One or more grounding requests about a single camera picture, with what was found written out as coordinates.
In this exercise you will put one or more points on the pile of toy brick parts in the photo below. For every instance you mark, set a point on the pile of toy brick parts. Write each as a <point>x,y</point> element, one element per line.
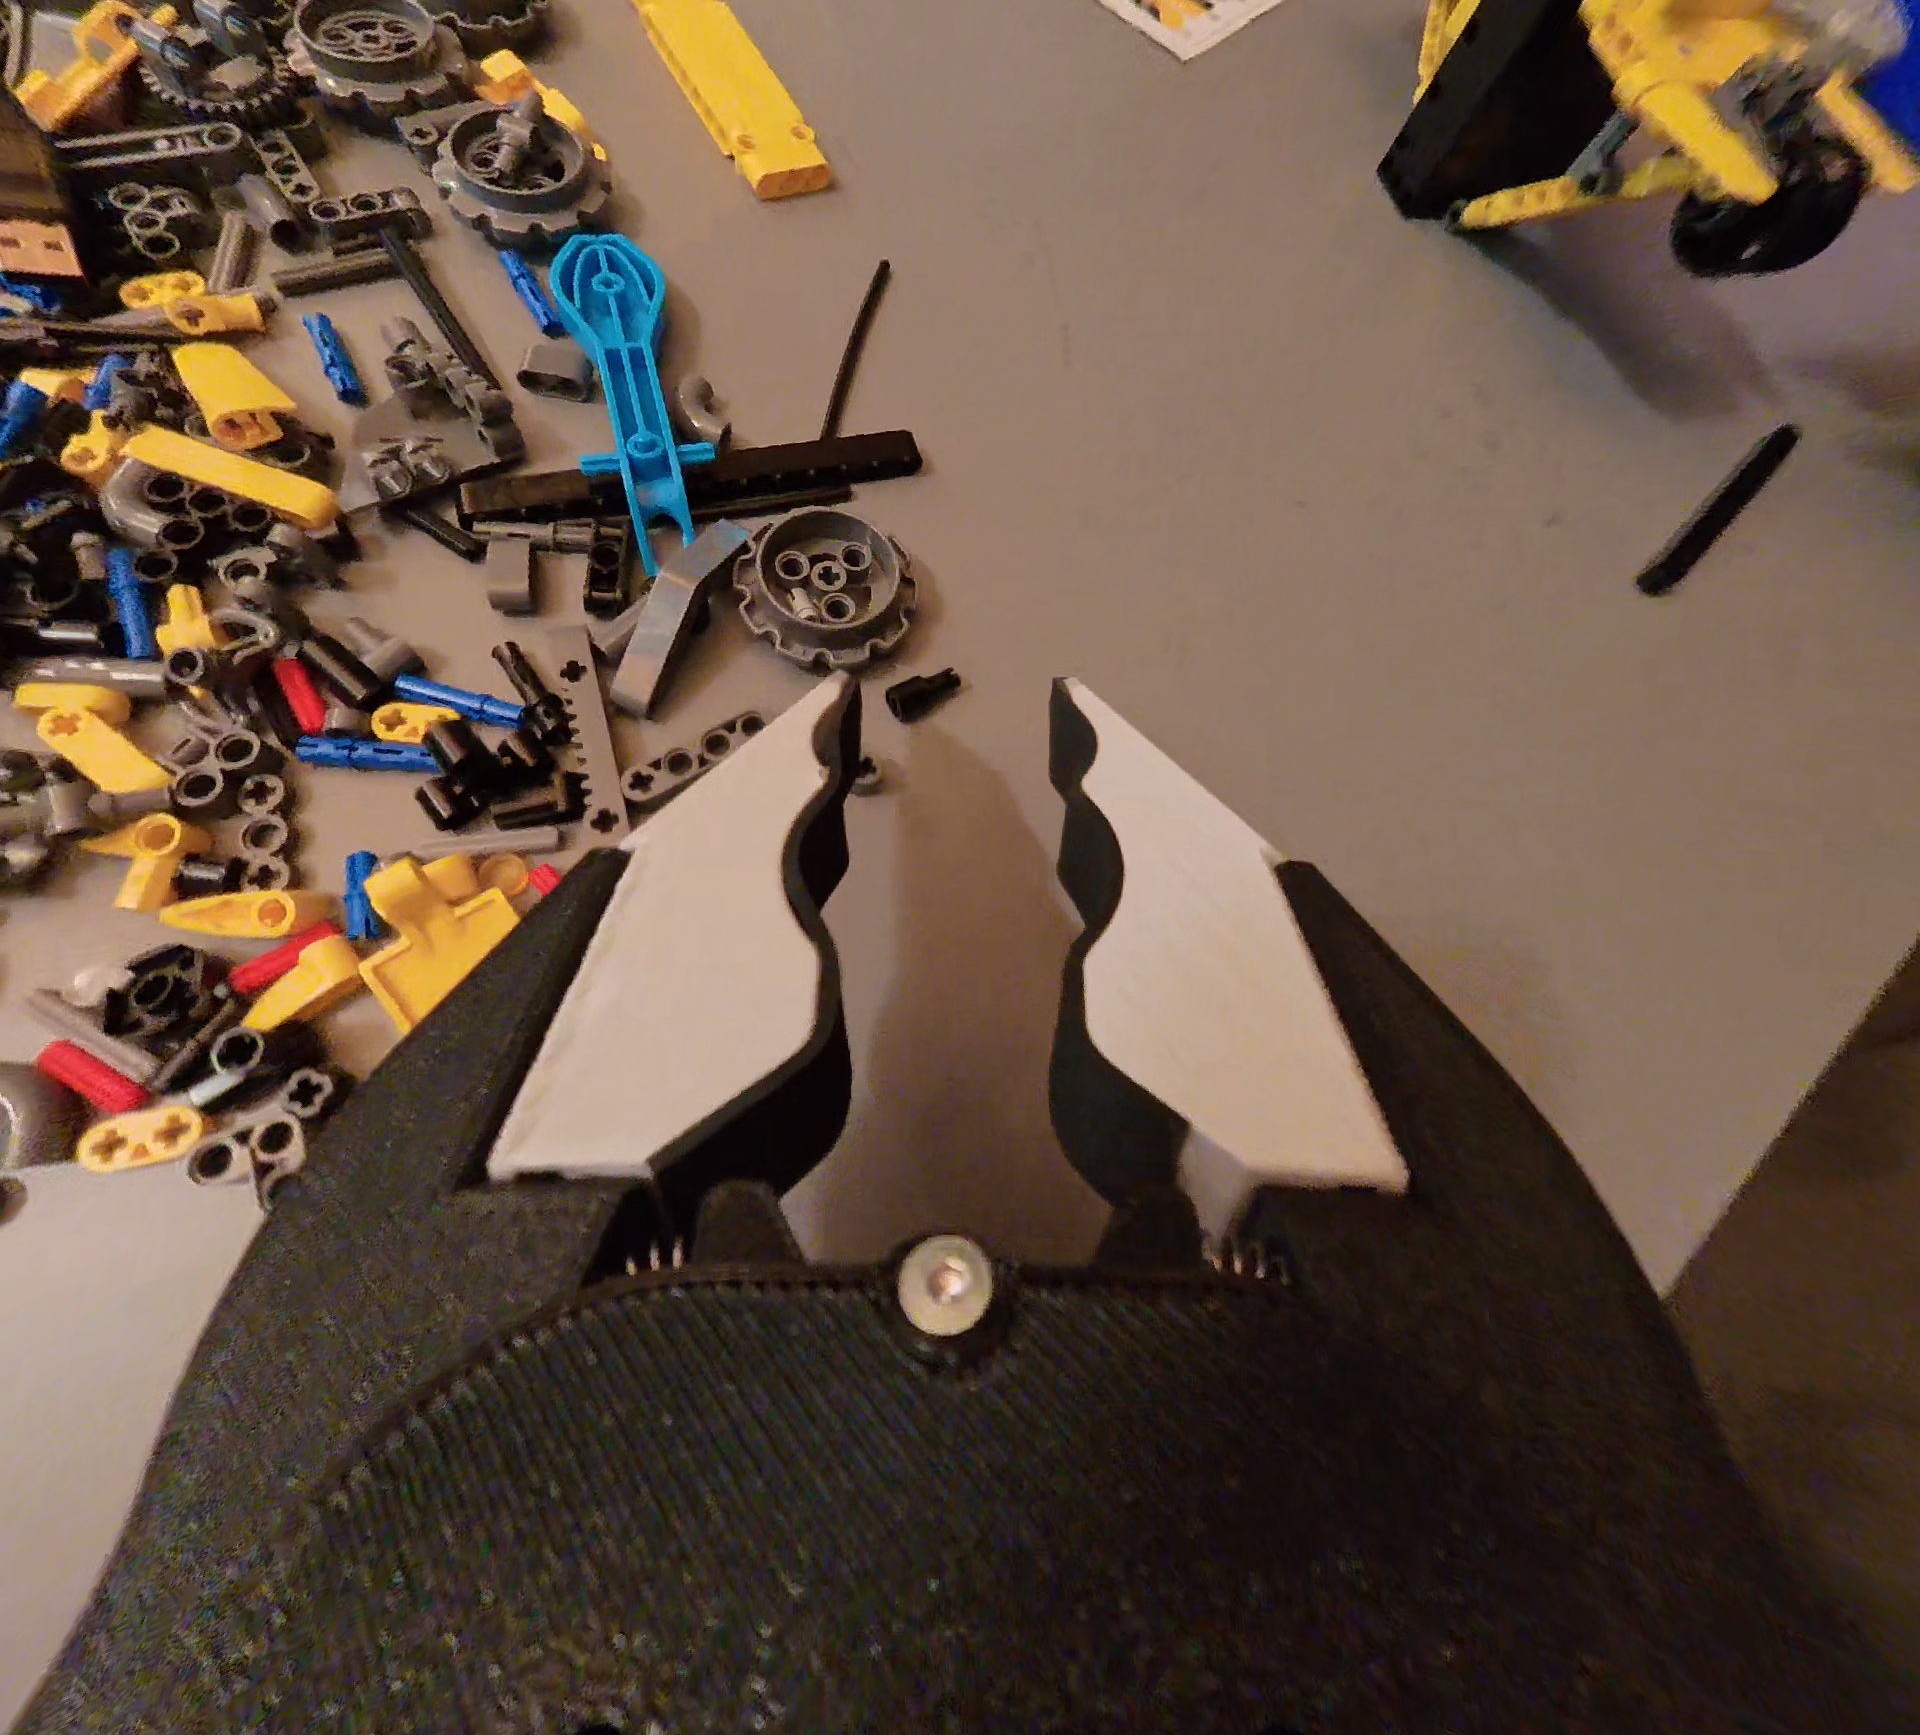
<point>225,746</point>

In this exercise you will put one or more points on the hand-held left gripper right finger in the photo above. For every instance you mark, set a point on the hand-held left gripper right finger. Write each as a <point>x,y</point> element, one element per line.
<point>1231,1015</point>

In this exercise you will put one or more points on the small black toy pin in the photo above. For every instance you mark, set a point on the small black toy pin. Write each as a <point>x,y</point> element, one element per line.
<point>919,694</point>

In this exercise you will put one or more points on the long black toy beam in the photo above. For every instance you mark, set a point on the long black toy beam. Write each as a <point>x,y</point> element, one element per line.
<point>811,456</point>

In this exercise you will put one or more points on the blue plastic bin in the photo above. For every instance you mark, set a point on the blue plastic bin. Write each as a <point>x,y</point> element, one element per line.
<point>1902,84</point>

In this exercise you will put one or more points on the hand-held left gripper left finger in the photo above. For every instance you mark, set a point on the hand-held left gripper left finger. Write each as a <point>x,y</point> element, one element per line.
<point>674,999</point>

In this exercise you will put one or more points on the yellow toy panel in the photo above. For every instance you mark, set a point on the yellow toy panel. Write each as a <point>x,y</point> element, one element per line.
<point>721,70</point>

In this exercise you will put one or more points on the light blue toy tool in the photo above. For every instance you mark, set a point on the light blue toy tool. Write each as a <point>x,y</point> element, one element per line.
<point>631,400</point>

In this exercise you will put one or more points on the thin black toy rod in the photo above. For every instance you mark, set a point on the thin black toy rod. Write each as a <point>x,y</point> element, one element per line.
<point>852,348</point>

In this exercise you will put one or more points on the short black toy beam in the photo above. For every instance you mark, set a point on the short black toy beam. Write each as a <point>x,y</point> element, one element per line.
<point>1719,508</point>

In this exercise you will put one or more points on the yellow toy brick vehicle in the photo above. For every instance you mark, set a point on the yellow toy brick vehicle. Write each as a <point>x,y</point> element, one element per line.
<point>1514,40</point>

